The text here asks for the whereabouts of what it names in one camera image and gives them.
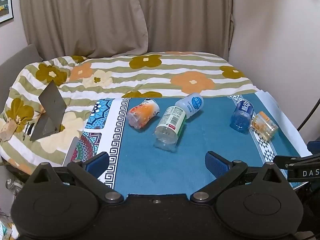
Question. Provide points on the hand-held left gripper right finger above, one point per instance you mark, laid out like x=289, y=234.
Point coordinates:
x=217, y=164

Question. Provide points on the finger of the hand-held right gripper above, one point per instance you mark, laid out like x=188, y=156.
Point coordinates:
x=287, y=160

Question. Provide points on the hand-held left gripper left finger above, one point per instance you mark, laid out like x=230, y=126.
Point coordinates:
x=98, y=164

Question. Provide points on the blue transparent bottle cup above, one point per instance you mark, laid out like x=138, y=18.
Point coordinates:
x=241, y=117

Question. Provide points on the clear bottle cup green label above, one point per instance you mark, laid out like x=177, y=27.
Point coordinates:
x=171, y=123

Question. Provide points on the white bottle cup blue label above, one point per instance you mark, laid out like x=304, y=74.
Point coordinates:
x=192, y=104

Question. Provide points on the teal patterned table cloth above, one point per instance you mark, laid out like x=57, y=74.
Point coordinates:
x=200, y=142

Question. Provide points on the silver laptop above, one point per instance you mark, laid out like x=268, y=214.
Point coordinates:
x=70, y=152

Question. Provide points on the clear bottle orange label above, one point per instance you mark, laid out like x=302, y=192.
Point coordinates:
x=263, y=126

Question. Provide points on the orange label plastic bottle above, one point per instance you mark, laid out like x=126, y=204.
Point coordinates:
x=142, y=113

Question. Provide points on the clear glass jar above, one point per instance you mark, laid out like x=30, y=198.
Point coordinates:
x=13, y=187

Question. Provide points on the brown paper tag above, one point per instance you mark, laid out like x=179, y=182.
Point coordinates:
x=7, y=130

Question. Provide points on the floral striped blanket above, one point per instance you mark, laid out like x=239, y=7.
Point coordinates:
x=150, y=76

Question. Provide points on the grey headboard cushion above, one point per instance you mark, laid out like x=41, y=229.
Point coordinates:
x=17, y=58

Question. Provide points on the beige curtain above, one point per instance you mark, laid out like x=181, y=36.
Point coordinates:
x=100, y=17

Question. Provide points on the framed wall picture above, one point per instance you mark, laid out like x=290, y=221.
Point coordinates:
x=5, y=1

